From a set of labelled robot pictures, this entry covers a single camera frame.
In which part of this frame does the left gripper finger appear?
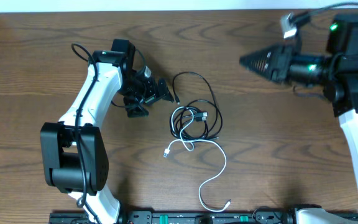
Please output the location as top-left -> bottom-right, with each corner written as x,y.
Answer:
126,106 -> 149,118
157,78 -> 174,102

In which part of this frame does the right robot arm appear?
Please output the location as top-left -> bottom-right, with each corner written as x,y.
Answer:
239,11 -> 358,223

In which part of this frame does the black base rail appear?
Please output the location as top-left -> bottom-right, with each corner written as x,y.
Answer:
48,210 -> 358,224

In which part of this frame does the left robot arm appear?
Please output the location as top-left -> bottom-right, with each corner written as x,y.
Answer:
40,39 -> 174,223

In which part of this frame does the white usb cable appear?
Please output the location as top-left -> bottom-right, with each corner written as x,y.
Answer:
162,105 -> 232,213

